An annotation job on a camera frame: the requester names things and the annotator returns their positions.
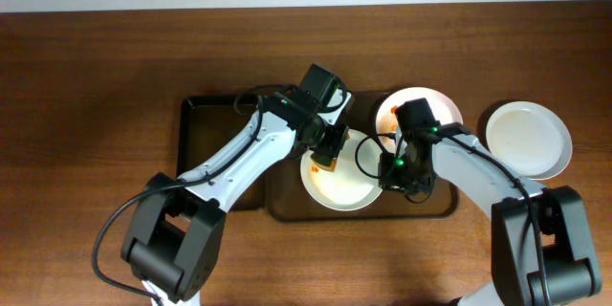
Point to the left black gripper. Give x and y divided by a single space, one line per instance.
328 154

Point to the white plate ketchup back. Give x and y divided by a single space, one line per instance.
443 109

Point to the small black water tray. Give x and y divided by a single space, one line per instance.
207 123

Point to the yellow green sponge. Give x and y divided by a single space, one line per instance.
324 162

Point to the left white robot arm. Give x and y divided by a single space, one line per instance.
175 234

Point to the large brown serving tray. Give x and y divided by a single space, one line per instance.
287 200

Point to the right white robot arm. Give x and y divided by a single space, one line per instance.
543 251

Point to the white plate ketchup front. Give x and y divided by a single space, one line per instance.
344 189

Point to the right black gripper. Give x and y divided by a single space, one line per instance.
407 184

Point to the white plate ketchup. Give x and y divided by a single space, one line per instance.
443 109
344 189
529 138

